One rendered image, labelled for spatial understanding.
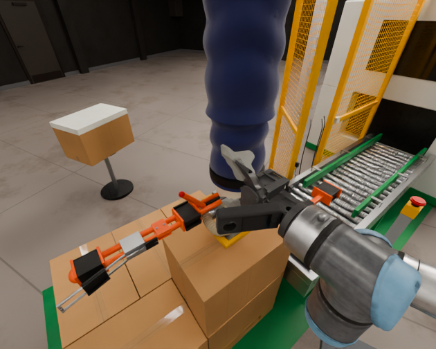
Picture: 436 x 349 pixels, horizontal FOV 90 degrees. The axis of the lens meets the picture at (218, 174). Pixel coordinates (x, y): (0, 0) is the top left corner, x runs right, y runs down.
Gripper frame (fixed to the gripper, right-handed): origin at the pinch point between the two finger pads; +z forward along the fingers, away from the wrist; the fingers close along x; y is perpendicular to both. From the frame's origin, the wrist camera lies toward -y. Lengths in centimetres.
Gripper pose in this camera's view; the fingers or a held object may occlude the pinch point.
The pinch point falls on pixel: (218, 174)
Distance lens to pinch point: 50.1
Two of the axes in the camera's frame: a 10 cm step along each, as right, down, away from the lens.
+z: -6.1, -4.7, 6.3
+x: 0.0, -8.0, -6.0
